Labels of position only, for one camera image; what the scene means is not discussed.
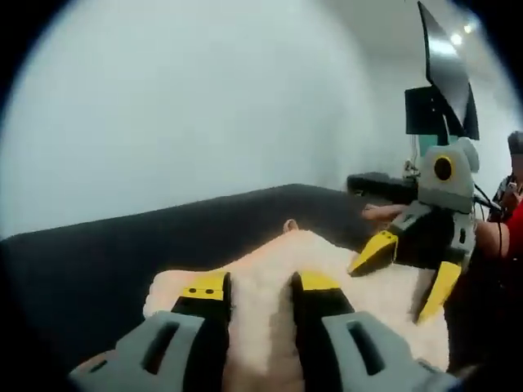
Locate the person's red clothing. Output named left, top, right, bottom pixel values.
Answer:
left=447, top=199, right=523, bottom=368

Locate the person's right hand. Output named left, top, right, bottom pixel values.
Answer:
left=362, top=203, right=409, bottom=224

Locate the teal object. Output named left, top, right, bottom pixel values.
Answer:
left=415, top=134, right=440, bottom=164

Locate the pink towel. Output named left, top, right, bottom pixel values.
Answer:
left=142, top=219, right=450, bottom=392

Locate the black monitor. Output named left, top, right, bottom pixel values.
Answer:
left=404, top=87, right=450, bottom=136

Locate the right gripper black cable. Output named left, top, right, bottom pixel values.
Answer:
left=472, top=182, right=504, bottom=259

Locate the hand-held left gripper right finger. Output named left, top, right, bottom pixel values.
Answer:
left=288, top=269, right=459, bottom=392

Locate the black side desk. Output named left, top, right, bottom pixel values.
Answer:
left=346, top=171, right=422, bottom=202

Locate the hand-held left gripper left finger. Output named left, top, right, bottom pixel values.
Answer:
left=69, top=269, right=235, bottom=392

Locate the chest-worn device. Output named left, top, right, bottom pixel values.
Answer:
left=496, top=174, right=520, bottom=205

